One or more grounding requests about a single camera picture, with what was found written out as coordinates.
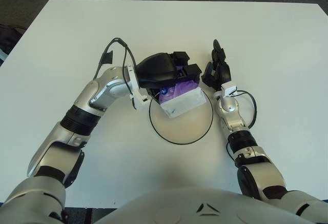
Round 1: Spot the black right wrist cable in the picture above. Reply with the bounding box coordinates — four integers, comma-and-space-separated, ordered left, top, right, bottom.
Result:
227, 89, 258, 160

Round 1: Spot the white plate with black rim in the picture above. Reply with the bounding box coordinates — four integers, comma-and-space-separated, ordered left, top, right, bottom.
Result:
149, 85, 214, 146

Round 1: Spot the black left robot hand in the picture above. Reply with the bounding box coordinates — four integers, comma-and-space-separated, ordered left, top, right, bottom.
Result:
135, 51, 203, 99

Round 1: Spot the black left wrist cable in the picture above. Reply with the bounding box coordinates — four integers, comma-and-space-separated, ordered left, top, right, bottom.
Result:
93, 37, 139, 99

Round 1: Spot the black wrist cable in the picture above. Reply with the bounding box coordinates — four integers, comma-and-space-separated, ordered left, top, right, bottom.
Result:
93, 37, 139, 99
227, 89, 258, 160

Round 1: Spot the silver robot torso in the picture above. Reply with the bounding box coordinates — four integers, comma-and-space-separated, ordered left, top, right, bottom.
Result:
94, 187, 303, 224

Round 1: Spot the purple tissue paper pack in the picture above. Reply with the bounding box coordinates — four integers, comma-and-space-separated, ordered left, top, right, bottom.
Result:
156, 66, 207, 119

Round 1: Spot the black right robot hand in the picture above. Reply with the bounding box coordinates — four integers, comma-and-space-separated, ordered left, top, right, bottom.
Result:
201, 39, 233, 91

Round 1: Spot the black bag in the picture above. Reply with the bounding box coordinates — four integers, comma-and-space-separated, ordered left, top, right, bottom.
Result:
0, 25, 26, 60

